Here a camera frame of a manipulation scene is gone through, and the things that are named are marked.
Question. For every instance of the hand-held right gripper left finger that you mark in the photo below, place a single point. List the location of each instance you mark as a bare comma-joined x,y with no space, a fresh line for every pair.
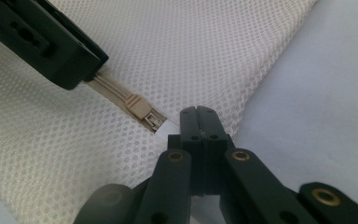
194,146

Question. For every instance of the white mesh laundry bag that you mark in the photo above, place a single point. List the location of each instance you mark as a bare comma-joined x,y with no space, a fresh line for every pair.
199,46

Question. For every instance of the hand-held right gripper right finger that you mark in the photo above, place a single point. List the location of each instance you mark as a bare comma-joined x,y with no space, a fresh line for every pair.
213,149

